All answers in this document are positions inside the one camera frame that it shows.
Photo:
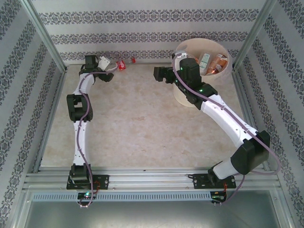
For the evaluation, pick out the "clear bottle with red label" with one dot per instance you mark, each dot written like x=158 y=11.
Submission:
x=121 y=64

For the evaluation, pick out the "clear bottle with green label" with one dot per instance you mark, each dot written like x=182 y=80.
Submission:
x=205 y=60

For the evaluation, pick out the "clear bottle with orange label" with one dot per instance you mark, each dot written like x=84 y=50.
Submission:
x=213 y=70

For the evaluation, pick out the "snack packets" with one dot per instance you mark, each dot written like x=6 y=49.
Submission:
x=221 y=60

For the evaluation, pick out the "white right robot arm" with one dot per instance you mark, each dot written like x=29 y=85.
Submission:
x=228 y=116

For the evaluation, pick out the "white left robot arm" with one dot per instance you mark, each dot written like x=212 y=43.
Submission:
x=79 y=142

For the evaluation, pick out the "cream ribbed plastic bin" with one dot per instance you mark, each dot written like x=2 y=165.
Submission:
x=206 y=46

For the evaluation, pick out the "small controller board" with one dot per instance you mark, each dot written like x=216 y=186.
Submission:
x=86 y=195
x=218 y=198

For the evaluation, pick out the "grey metal sheet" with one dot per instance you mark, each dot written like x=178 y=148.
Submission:
x=152 y=213

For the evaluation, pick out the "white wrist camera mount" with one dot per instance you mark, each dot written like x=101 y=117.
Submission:
x=104 y=62

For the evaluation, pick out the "aluminium frame post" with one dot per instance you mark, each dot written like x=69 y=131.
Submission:
x=256 y=33
x=45 y=35

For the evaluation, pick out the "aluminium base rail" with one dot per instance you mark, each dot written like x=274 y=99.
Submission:
x=152 y=177

